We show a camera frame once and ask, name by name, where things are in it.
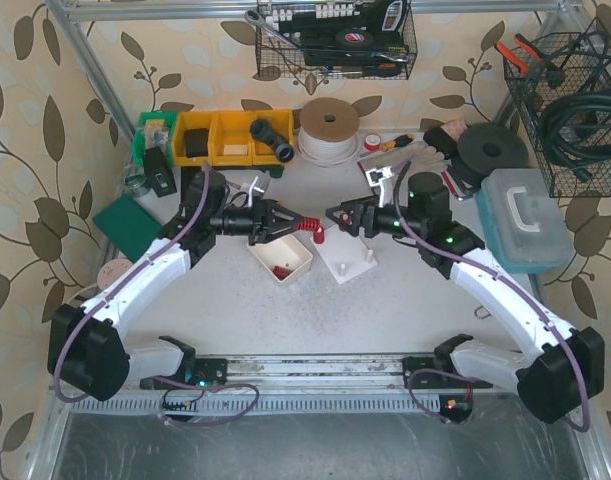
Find white spring tray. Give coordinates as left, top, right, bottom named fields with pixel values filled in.
left=248, top=235, right=313, bottom=287

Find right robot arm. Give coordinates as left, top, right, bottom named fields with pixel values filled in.
left=325, top=172, right=605, bottom=432

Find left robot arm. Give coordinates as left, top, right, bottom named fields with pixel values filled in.
left=47, top=168, right=304, bottom=403

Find beige work glove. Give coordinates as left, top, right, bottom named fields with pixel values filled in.
left=358, top=141, right=447, bottom=175

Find yellow storage bins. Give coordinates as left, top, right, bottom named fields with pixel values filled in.
left=171, top=109, right=295, bottom=169

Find small yellow black screwdriver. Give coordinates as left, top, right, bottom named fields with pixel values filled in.
left=359, top=134, right=414, bottom=158

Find grey pipe fitting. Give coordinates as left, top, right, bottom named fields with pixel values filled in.
left=250, top=119, right=295, bottom=163

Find black battery charger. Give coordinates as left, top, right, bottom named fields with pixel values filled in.
left=143, top=147, right=177, bottom=197

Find black box in bin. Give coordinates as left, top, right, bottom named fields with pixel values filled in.
left=184, top=128, right=209, bottom=158

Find black brush with sponge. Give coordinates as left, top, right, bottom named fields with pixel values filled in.
left=423, top=119, right=468, bottom=158

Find green foam pad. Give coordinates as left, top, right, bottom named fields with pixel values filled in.
left=93, top=194, right=161, bottom=262

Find glass jar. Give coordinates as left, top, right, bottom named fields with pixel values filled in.
left=123, top=166, right=151, bottom=198

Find black foam disc spool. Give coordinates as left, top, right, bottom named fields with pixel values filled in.
left=451, top=123, right=529, bottom=188

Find green storage bin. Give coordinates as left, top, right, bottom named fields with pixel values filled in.
left=132, top=112, right=178, bottom=166

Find teal clear toolbox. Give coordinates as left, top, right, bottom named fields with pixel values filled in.
left=475, top=168, right=574, bottom=274

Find round sanding disc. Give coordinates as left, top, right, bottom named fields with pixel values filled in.
left=97, top=258, right=133, bottom=290

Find white four-peg base plate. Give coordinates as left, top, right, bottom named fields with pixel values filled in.
left=314, top=225, right=378, bottom=285

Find white cable spool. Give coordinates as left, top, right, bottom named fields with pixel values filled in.
left=297, top=97, right=360, bottom=168

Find aluminium rail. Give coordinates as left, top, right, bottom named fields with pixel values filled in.
left=184, top=352, right=461, bottom=394

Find wire basket with tools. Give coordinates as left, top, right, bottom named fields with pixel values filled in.
left=244, top=1, right=417, bottom=84

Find orange handled pliers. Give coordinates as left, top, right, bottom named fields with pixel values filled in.
left=494, top=33, right=544, bottom=75

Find wire basket with hoses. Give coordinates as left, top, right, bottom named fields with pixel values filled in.
left=502, top=30, right=611, bottom=198

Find black hose coil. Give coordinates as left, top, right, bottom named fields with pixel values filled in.
left=538, top=87, right=611, bottom=171

